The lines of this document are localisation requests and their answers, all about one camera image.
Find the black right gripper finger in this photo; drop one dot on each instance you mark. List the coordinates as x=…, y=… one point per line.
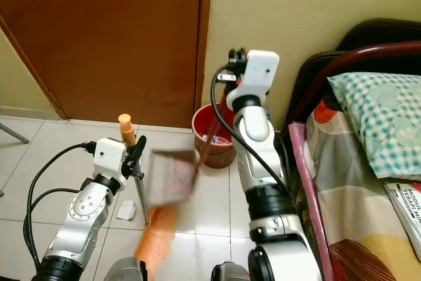
x=225, y=77

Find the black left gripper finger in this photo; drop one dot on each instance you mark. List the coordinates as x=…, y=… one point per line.
x=139, y=148

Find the orange broom with silver pole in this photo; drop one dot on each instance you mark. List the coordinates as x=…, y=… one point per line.
x=154, y=245

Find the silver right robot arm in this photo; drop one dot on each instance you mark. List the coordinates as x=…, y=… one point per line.
x=253, y=156

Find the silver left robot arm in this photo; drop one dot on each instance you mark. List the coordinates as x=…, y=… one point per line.
x=79, y=222

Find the small white paper scrap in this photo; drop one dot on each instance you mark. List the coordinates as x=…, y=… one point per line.
x=126, y=210

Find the white crumpled paper trash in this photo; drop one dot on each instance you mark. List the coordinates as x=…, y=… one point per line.
x=208, y=140

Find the red plastic waste bin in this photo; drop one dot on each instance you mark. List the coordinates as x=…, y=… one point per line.
x=212, y=154

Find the grey left robot leg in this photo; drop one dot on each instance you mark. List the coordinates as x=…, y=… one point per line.
x=123, y=270

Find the grey robot leg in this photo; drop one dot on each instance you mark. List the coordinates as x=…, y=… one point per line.
x=123, y=270
x=230, y=273

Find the brown wooden door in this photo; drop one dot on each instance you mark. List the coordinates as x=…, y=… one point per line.
x=105, y=31

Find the grey metal chair leg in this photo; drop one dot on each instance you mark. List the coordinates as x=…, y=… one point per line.
x=14, y=135

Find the grey right robot leg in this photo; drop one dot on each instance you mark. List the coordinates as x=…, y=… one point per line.
x=230, y=273

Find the green checked pillow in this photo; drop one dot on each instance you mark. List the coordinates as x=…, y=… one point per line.
x=381, y=123

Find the bed with colourful sheet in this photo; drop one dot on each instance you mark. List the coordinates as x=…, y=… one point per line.
x=355, y=222

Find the white printed booklet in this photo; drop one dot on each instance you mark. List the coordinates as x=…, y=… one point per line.
x=406, y=212

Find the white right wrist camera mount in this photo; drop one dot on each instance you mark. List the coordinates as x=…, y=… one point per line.
x=260, y=70

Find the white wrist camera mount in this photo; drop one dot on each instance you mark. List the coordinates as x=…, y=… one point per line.
x=260, y=70
x=110, y=156

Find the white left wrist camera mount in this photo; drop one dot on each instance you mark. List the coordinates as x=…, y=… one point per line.
x=110, y=156

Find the dark red curved bed rail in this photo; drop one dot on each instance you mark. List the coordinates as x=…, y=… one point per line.
x=362, y=52

